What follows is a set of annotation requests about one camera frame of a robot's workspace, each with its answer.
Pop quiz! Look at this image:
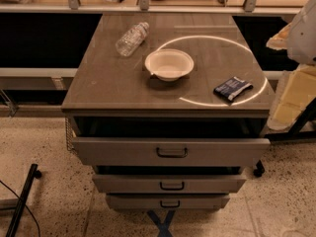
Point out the black cabinet caster wheel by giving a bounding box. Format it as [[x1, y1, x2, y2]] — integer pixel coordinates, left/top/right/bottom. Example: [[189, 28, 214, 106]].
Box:
[[253, 161, 265, 178]]

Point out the clear plastic water bottle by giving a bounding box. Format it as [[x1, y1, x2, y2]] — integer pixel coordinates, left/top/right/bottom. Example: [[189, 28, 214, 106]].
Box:
[[116, 22, 149, 57]]

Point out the middle grey drawer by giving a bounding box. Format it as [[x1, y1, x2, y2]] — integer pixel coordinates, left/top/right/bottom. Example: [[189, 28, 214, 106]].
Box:
[[93, 175, 245, 194]]

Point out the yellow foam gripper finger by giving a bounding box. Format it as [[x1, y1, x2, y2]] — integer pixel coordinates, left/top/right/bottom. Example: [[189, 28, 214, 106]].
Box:
[[266, 24, 291, 50], [268, 64, 316, 130]]

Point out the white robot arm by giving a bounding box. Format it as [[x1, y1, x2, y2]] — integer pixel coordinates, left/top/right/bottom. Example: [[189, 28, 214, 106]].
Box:
[[266, 0, 316, 130]]

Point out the top grey drawer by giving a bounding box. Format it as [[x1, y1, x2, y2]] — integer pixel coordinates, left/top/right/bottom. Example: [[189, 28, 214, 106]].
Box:
[[73, 137, 270, 167]]

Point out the black metal frame base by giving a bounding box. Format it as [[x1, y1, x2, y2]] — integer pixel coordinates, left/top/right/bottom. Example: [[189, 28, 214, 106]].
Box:
[[265, 98, 316, 142]]

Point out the grey metal rail shelf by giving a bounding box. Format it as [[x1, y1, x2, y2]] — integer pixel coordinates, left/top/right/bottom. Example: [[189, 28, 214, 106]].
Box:
[[0, 0, 308, 15]]

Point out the black metal stand leg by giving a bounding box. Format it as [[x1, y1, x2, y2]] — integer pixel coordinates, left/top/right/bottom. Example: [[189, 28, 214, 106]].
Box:
[[6, 164, 41, 237]]

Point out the bottom grey drawer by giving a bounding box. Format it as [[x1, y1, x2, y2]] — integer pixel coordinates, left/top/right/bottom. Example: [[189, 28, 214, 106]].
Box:
[[106, 194, 230, 210]]

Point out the grey drawer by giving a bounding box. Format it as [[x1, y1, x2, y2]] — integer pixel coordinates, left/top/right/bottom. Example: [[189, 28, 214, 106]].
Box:
[[93, 175, 245, 194], [106, 194, 230, 210], [73, 137, 270, 167]]

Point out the grey drawer cabinet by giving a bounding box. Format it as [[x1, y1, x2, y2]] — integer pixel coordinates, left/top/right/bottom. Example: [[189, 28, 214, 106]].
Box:
[[60, 13, 277, 214]]

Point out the black floor cable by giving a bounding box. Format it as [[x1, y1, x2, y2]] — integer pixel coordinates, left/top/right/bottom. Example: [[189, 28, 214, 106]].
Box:
[[0, 180, 41, 237]]

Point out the white paper bowl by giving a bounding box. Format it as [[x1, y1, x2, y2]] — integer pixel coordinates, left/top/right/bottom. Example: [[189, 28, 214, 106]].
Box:
[[144, 48, 195, 82]]

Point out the dark blue rxbar wrapper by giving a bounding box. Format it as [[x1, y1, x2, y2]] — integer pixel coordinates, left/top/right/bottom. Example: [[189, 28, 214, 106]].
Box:
[[213, 76, 253, 102]]

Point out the blue tape cross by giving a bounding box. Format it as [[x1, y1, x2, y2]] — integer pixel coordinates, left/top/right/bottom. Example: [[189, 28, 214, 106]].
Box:
[[147, 210, 175, 237]]

